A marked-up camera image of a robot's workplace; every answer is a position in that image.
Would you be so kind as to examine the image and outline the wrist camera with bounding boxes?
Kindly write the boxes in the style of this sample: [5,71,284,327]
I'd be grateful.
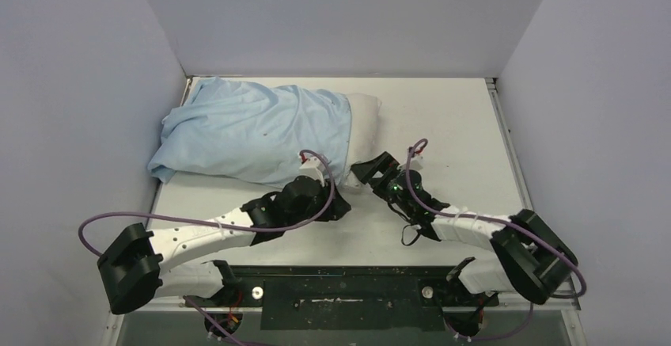
[405,149,423,171]
[298,156,325,181]

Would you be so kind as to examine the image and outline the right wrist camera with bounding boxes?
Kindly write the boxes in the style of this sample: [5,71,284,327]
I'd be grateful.
[405,149,423,171]

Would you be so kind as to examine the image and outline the white pillow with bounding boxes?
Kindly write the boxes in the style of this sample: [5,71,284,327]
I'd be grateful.
[340,93,381,193]

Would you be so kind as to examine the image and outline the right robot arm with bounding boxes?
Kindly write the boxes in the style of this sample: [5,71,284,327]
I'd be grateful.
[351,150,578,305]

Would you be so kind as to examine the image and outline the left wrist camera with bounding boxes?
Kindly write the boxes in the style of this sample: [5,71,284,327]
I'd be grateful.
[298,156,325,181]

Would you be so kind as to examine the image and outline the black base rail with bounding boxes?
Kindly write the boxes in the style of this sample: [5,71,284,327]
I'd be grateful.
[191,263,501,333]

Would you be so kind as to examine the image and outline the light blue pillowcase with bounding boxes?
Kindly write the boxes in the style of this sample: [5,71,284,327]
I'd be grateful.
[147,78,352,188]

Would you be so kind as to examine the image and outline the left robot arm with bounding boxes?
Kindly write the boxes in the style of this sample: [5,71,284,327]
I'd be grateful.
[97,176,351,314]

